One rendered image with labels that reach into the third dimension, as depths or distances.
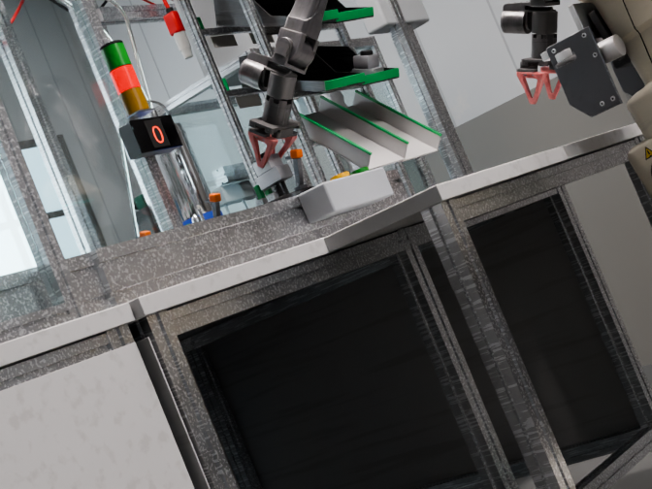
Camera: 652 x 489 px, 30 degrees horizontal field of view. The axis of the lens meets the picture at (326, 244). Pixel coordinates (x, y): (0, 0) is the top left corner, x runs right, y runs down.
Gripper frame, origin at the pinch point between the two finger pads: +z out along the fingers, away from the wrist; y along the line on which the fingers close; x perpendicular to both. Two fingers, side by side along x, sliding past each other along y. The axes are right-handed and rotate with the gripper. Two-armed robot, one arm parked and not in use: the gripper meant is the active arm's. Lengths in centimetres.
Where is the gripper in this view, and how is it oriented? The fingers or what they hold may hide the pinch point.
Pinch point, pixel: (268, 162)
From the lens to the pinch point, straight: 259.2
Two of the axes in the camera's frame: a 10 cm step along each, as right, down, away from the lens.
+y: -5.7, 2.0, -8.0
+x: 8.0, 3.5, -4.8
